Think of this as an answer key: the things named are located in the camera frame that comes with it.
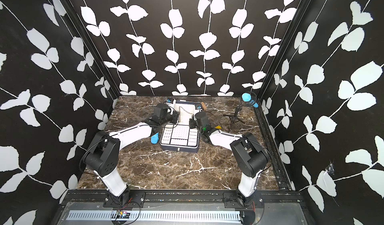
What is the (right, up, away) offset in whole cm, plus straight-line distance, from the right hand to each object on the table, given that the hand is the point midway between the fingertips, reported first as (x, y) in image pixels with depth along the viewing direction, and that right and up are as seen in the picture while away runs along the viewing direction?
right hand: (190, 113), depth 92 cm
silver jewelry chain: (-7, +1, -3) cm, 7 cm away
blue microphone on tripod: (+33, +10, -8) cm, 35 cm away
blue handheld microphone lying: (-23, -16, -1) cm, 28 cm away
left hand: (-8, +2, -1) cm, 8 cm away
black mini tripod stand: (+29, -3, +5) cm, 30 cm away
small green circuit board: (-32, -49, -21) cm, 62 cm away
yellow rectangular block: (+19, -10, +11) cm, 24 cm away
